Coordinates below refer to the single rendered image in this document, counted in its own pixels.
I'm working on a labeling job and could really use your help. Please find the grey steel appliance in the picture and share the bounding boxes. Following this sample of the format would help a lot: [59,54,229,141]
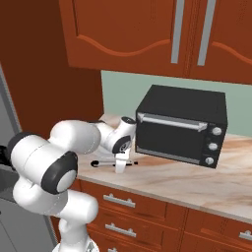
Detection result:
[0,63,57,252]

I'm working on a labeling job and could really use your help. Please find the silver cupboard door handle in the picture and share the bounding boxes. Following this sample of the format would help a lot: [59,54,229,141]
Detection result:
[170,0,186,65]
[196,0,218,67]

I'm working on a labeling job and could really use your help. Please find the black tongs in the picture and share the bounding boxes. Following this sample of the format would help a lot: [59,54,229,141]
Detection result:
[90,158,139,167]

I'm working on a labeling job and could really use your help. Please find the silver oven door handle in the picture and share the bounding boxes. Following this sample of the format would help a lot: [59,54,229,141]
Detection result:
[136,112,209,133]

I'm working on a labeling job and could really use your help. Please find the black toaster oven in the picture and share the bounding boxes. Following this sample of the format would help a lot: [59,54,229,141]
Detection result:
[134,84,229,170]

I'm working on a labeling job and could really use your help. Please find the brown drawer front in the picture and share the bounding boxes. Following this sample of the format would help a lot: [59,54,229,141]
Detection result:
[179,231,252,252]
[78,179,169,221]
[182,208,252,246]
[88,207,172,252]

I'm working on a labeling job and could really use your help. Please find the black oven door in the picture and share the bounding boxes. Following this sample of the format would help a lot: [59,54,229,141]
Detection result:
[135,112,209,165]

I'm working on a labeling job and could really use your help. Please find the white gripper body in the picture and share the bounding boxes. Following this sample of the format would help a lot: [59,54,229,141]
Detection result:
[114,153,130,174]

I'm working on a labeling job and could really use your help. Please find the brown wall cupboard door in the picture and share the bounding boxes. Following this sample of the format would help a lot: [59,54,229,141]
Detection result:
[58,0,193,79]
[188,0,252,86]

